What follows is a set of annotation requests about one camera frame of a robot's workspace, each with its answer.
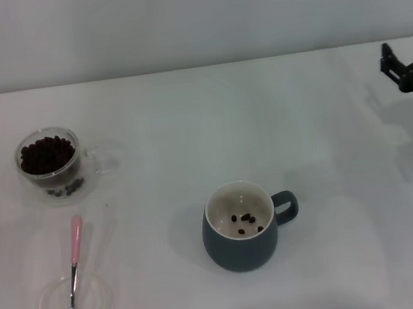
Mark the dark green ceramic mug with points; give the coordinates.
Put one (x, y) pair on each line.
(237, 252)

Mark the single coffee bean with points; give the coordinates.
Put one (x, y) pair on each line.
(234, 218)
(260, 228)
(253, 219)
(241, 231)
(245, 217)

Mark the pile of coffee beans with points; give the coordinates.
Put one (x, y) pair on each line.
(47, 155)

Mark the clear glass saucer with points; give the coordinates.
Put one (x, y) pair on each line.
(96, 300)

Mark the clear double-wall glass cup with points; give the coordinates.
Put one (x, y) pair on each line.
(83, 166)

